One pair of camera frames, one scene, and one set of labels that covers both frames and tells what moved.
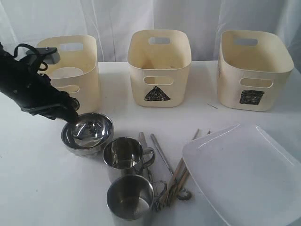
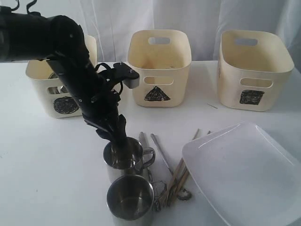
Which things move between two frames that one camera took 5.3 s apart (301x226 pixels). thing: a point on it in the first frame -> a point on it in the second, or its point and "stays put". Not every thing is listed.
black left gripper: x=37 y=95 -> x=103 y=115
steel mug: x=125 y=156 stays put
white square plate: x=249 y=178 stays put
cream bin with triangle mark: x=159 y=60 stays put
